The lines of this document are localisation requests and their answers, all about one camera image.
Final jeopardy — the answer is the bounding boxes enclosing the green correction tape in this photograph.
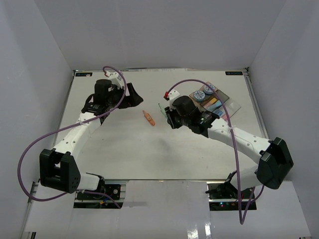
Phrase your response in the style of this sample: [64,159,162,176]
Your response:
[158,103,167,119]

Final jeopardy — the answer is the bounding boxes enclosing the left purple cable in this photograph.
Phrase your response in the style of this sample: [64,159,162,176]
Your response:
[17,66,127,201]

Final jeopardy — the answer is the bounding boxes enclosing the grey transparent tray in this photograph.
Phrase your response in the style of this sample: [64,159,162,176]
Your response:
[203,90,229,112]

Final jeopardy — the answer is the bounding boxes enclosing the black corner label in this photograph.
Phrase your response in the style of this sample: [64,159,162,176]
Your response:
[75,72,93,77]
[225,71,243,76]

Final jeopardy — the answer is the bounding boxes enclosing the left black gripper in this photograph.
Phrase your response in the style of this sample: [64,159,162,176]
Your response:
[107,83,144,110]

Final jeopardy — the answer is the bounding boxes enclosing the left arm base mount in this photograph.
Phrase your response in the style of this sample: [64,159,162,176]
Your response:
[73,184,124,209]

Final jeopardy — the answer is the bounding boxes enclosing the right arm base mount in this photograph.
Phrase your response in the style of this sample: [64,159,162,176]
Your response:
[205,182,257,212]

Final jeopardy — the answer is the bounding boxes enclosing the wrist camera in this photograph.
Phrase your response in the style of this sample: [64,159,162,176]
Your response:
[163,89,180,102]
[104,71,124,89]

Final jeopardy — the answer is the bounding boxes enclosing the orange cap pink highlighter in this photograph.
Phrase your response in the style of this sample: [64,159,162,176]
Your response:
[205,98,217,107]

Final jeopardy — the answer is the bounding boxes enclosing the right black corner label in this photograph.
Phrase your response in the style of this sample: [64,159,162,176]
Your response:
[225,71,243,76]

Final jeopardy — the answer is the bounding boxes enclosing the orange correction tape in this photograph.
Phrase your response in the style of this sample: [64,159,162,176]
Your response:
[143,111,156,126]

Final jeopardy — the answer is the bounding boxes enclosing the purple cable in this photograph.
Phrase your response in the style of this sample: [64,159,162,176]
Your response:
[164,79,265,225]
[17,66,127,201]

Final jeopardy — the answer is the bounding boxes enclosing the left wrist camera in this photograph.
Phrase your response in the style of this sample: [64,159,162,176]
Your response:
[104,71,124,89]

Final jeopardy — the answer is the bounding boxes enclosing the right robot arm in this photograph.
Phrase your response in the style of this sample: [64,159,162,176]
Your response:
[165,93,294,199]

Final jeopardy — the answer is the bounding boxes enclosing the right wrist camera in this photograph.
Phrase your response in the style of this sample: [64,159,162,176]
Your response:
[163,89,180,102]

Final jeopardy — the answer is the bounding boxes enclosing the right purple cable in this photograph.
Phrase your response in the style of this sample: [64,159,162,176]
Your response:
[164,79,265,225]

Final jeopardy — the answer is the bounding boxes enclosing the left black corner label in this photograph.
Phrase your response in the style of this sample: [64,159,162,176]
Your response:
[75,72,93,77]

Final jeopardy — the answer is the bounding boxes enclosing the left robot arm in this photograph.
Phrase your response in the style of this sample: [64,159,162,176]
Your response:
[39,79,143,199]

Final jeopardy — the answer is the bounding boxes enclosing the blue washi tape roll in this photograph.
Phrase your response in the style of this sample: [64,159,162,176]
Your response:
[202,84,215,96]
[193,90,206,103]

